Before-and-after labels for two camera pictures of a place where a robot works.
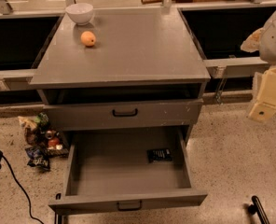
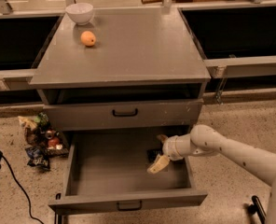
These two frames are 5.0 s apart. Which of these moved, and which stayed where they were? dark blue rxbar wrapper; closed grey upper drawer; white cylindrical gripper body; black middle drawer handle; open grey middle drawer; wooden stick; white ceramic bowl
Moved: white cylindrical gripper body
Stayed: wooden stick; closed grey upper drawer; open grey middle drawer; black middle drawer handle; white ceramic bowl; dark blue rxbar wrapper
